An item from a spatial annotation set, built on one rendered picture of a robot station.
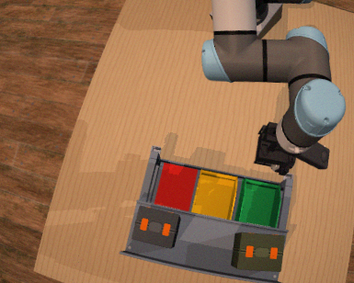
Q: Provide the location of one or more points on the green bin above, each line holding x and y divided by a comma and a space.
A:
259, 203

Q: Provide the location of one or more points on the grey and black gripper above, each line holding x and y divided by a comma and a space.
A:
270, 153

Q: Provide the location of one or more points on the grey metal shelf rack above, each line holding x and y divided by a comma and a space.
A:
204, 243

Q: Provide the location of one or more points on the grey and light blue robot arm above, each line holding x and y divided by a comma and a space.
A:
236, 55

